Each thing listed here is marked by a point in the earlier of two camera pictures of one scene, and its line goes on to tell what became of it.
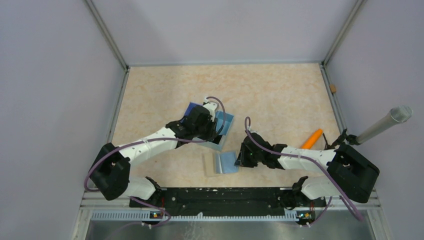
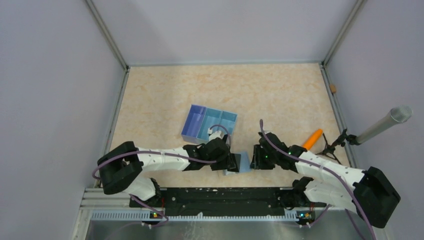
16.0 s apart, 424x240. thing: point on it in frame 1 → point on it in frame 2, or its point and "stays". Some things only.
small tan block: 333,88 stays
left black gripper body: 205,132 → 222,161
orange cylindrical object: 312,140 stays
